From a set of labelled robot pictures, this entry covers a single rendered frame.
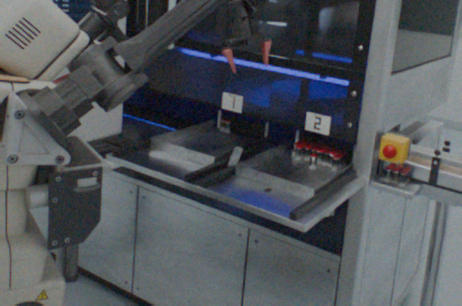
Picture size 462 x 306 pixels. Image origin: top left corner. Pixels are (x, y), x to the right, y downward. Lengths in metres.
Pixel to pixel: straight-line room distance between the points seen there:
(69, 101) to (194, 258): 1.30
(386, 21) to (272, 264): 0.94
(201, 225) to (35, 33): 1.19
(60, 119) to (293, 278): 1.17
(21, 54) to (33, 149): 0.19
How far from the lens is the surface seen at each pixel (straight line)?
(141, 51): 0.96
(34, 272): 1.19
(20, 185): 1.14
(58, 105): 0.92
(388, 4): 1.53
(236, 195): 1.40
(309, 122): 1.66
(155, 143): 1.71
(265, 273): 1.94
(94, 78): 0.94
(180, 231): 2.12
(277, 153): 1.72
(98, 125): 2.03
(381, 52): 1.54
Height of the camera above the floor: 1.45
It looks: 12 degrees down
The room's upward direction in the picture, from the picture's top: 6 degrees clockwise
